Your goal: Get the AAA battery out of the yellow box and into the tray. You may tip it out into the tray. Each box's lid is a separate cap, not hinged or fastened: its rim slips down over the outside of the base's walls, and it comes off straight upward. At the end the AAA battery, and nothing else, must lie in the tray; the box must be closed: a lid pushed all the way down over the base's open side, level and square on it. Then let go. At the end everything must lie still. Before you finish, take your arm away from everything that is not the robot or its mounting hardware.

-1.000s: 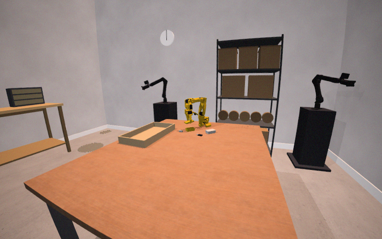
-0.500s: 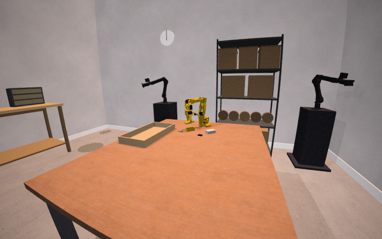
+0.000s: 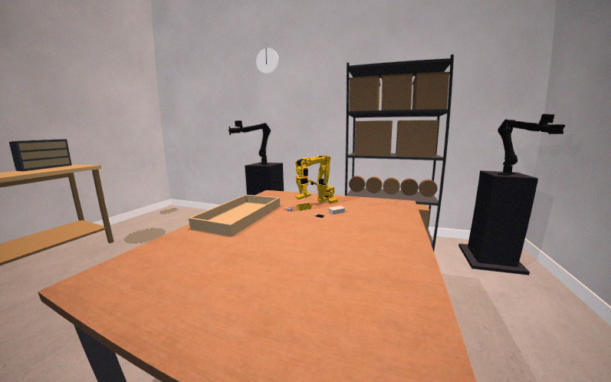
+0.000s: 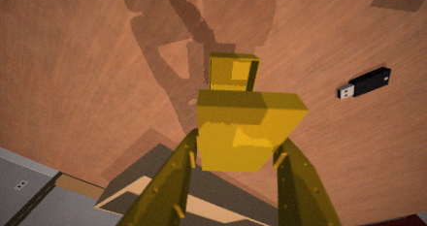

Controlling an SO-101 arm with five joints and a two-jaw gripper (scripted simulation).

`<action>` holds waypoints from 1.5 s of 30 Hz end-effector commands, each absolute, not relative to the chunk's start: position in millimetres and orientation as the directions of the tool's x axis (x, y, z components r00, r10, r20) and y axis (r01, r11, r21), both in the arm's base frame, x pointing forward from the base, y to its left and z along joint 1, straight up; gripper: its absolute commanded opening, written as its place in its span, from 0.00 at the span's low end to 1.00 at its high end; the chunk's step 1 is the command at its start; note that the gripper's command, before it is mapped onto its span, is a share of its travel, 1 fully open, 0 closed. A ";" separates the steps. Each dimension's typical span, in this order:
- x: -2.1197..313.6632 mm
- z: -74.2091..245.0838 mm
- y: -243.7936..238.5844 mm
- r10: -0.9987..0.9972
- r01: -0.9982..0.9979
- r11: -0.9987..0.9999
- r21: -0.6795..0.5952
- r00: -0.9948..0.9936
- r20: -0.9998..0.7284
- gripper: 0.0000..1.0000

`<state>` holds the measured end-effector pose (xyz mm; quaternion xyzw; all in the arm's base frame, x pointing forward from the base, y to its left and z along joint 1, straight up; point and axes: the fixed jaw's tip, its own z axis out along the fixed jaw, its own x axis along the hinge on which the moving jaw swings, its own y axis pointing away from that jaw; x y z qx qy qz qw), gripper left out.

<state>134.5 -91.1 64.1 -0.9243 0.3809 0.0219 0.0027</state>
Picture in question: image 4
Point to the black usb flash drive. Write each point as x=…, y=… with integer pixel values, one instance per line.
x=365, y=83

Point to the yellow box lid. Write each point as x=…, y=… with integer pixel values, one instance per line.
x=240, y=130

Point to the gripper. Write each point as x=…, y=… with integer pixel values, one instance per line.
x=302, y=197

